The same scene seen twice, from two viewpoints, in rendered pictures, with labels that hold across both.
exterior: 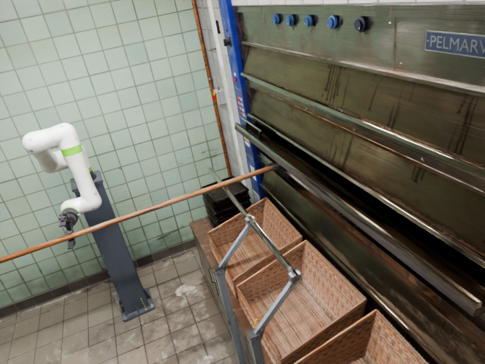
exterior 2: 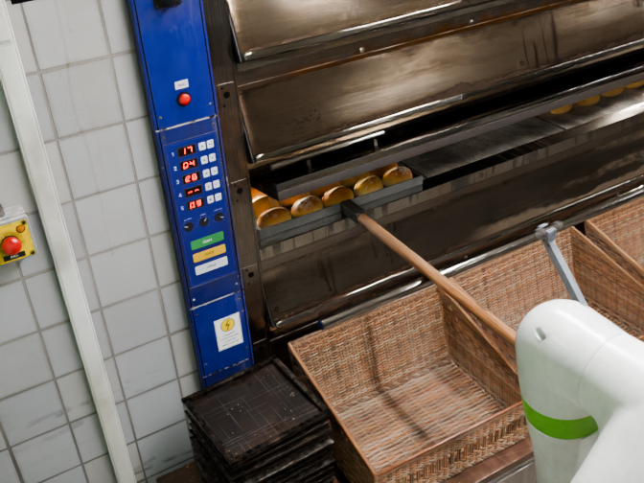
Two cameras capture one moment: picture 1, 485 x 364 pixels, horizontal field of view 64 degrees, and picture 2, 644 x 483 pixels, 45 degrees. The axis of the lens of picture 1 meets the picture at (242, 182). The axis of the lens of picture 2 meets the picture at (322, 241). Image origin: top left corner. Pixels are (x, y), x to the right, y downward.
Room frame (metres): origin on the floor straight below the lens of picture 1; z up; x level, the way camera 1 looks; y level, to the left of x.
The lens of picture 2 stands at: (2.65, 1.65, 2.30)
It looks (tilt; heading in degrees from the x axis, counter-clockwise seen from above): 32 degrees down; 258
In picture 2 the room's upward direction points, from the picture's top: 4 degrees counter-clockwise
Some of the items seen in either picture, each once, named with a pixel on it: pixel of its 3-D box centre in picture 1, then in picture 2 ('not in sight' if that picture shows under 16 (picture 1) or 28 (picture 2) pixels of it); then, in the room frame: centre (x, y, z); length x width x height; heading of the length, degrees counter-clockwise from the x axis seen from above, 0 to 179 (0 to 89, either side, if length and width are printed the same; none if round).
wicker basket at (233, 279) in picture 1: (252, 243); (410, 387); (2.06, 0.01, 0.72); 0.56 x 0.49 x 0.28; 15
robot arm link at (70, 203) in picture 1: (71, 209); not in sight; (2.07, 1.03, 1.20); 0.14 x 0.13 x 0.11; 15
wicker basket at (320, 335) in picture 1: (296, 302); (560, 315); (1.49, -0.16, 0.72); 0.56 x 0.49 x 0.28; 17
